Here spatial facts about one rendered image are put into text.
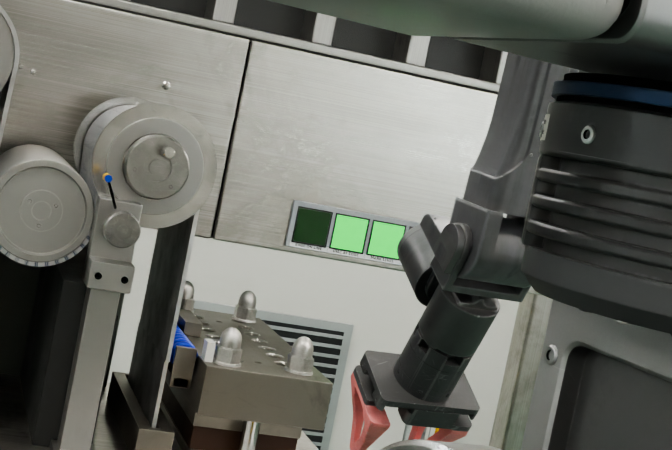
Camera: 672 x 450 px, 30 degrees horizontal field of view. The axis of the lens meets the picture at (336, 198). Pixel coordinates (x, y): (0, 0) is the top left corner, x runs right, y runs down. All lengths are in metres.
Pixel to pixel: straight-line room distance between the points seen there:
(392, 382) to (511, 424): 1.13
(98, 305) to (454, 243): 0.55
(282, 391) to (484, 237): 0.56
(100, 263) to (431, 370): 0.47
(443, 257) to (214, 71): 0.85
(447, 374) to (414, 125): 0.85
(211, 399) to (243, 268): 2.78
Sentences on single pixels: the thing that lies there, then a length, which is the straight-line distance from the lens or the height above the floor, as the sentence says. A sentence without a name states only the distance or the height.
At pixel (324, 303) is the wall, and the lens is 4.38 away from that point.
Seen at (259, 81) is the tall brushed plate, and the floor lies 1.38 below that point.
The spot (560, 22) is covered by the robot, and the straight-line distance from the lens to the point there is 0.36.
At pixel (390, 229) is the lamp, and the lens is 1.92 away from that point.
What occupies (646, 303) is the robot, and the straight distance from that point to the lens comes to 0.42.
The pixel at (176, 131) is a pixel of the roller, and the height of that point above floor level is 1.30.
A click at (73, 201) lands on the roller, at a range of 1.49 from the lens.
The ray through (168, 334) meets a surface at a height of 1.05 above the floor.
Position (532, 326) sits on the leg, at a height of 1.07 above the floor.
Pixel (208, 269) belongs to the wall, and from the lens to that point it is 4.27.
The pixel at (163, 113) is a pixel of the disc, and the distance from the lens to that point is 1.49.
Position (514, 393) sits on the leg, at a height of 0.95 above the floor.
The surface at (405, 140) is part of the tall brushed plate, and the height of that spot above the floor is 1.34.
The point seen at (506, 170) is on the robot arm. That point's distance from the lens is 1.04.
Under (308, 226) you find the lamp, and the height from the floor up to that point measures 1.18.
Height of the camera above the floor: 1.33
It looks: 3 degrees down
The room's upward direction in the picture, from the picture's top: 11 degrees clockwise
